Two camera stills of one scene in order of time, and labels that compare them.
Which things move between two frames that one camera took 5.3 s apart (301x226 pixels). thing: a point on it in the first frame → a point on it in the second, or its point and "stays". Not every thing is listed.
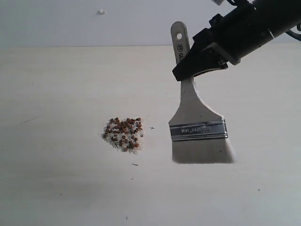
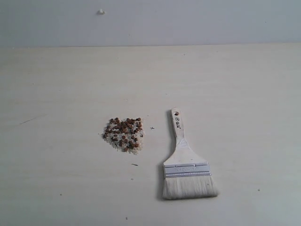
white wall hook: [100, 12] stays
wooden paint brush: [198, 133] → [187, 174]
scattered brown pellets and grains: [124, 134] stays
